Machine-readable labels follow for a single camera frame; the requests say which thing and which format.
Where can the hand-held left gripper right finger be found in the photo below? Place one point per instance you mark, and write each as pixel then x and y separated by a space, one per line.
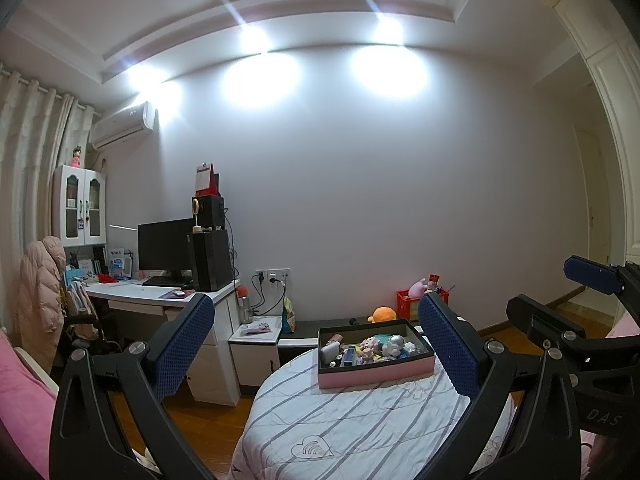
pixel 450 345

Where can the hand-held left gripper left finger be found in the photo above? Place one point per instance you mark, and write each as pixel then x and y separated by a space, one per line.
pixel 185 345

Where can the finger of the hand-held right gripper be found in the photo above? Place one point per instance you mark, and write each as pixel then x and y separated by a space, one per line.
pixel 592 272
pixel 545 325

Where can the white round plush toy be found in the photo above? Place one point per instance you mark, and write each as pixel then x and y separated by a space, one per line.
pixel 396 343

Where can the teal oval plastic case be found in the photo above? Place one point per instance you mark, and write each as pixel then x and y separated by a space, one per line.
pixel 382 340

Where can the pink block toy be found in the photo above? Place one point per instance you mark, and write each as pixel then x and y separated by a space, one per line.
pixel 371 347

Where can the pink storage box black rim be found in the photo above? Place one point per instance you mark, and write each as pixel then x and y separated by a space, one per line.
pixel 375 374

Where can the purple rectangular box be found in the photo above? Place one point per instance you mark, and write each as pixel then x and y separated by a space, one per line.
pixel 349 357

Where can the pink metallic cup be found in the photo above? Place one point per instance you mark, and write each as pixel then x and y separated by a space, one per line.
pixel 335 337

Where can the white desk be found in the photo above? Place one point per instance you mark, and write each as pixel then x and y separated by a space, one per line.
pixel 220 360

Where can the purple mouse pad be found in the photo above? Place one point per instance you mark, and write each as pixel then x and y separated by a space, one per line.
pixel 177 293

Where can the red plastic crate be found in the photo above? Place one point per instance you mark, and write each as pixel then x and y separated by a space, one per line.
pixel 410 305

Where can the pink plush toy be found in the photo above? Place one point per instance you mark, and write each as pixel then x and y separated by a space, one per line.
pixel 419 288

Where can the water bottle orange cap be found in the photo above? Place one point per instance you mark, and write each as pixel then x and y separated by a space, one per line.
pixel 244 307

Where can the small white nightstand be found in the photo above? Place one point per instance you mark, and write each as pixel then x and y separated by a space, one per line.
pixel 255 360

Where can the orange plush toy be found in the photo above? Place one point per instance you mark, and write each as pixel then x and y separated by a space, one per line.
pixel 382 314

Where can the black computer tower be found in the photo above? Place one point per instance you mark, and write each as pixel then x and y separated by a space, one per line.
pixel 212 260

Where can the black computer monitor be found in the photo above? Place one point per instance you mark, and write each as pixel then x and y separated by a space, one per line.
pixel 165 247

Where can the black chair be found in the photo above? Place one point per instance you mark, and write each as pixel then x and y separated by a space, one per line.
pixel 85 332

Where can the blue and white box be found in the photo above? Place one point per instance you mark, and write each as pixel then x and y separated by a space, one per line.
pixel 119 262

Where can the yellow-green snack bag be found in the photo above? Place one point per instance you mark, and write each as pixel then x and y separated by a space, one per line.
pixel 288 317

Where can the wooden toy figure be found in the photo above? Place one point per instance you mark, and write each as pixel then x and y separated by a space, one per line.
pixel 196 215

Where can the black speaker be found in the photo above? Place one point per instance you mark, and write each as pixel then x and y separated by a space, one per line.
pixel 212 212

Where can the pink down jacket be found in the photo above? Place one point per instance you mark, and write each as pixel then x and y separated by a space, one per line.
pixel 40 295

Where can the white wardrobe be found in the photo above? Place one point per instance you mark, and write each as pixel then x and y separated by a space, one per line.
pixel 615 110

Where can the red and white calendar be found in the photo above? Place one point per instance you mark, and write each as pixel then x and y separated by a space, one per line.
pixel 205 180

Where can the pink cushion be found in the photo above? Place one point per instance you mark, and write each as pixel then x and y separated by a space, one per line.
pixel 22 410

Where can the white glass-door cabinet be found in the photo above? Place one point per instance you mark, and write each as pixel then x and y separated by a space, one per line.
pixel 80 205

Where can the small pink doll figure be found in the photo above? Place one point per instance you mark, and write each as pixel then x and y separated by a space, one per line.
pixel 77 157

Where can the white air conditioner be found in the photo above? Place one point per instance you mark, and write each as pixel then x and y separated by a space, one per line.
pixel 122 127

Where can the beige curtain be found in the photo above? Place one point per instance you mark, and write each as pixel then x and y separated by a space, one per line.
pixel 25 170

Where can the white wall socket strip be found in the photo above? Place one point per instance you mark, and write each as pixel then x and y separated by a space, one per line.
pixel 272 276

